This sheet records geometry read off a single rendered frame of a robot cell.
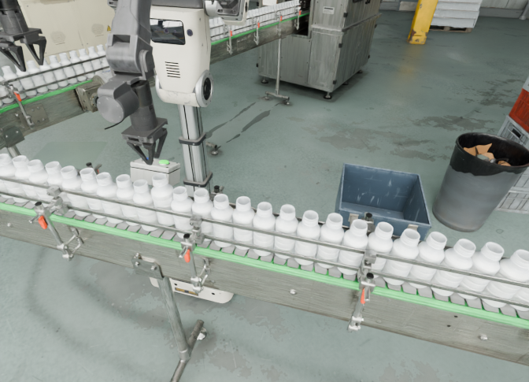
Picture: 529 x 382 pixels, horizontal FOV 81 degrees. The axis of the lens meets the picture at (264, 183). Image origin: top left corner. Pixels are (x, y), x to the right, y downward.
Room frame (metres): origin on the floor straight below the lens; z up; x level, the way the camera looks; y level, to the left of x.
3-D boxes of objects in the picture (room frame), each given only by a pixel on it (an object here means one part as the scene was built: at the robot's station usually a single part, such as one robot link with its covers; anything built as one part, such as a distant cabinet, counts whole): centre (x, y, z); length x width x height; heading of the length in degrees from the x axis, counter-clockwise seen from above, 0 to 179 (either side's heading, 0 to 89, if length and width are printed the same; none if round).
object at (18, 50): (0.89, 0.69, 1.44); 0.07 x 0.07 x 0.09; 77
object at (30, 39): (0.93, 0.68, 1.44); 0.07 x 0.07 x 0.09; 77
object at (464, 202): (1.83, -1.54, 0.32); 0.45 x 0.45 x 0.64
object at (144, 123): (0.66, 0.29, 1.37); 0.10 x 0.07 x 0.07; 167
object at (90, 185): (0.72, 0.51, 1.08); 0.06 x 0.06 x 0.17
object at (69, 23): (4.35, 2.61, 0.59); 1.10 x 0.62 x 1.18; 149
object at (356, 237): (0.54, -0.23, 1.08); 0.06 x 0.06 x 0.17
